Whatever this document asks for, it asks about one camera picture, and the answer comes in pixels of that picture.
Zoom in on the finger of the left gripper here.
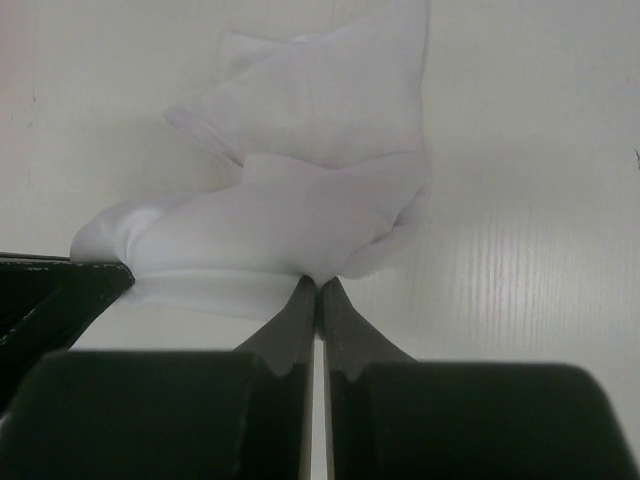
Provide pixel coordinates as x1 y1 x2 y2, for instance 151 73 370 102
1 252 135 411

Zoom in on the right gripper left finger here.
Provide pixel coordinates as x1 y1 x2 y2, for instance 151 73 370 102
1 278 316 479

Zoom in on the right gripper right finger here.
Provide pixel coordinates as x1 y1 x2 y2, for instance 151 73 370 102
319 280 639 479

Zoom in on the white t shirt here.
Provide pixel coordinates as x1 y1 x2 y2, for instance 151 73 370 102
70 1 430 320

